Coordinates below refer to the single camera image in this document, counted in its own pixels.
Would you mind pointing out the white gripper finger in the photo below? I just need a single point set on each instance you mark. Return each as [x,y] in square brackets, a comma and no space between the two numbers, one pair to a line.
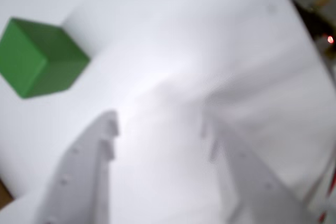
[257,190]
[78,182]

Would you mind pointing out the green cube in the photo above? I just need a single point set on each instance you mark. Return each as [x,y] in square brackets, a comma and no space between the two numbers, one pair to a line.
[39,58]

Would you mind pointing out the dark controller board red light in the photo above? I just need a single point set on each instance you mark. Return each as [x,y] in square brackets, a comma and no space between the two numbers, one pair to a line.
[315,22]

